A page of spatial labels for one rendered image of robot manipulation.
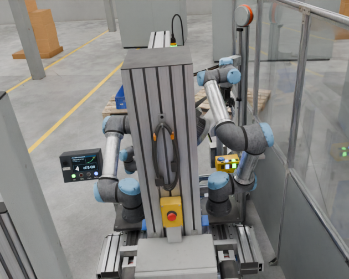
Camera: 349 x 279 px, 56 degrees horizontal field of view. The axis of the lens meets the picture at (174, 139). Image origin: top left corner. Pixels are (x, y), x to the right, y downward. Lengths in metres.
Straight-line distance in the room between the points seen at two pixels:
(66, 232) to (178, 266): 2.27
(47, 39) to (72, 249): 7.74
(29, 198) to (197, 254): 1.01
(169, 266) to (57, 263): 0.82
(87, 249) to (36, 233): 2.71
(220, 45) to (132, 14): 3.01
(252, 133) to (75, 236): 2.43
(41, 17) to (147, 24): 2.86
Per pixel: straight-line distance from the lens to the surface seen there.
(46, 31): 10.27
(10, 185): 0.59
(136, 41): 9.92
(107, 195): 1.88
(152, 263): 1.48
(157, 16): 9.60
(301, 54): 2.07
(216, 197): 1.85
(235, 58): 2.76
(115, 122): 2.01
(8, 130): 0.54
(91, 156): 2.23
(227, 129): 1.50
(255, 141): 1.50
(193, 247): 1.52
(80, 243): 3.44
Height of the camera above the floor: 2.36
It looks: 30 degrees down
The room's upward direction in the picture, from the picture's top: 5 degrees counter-clockwise
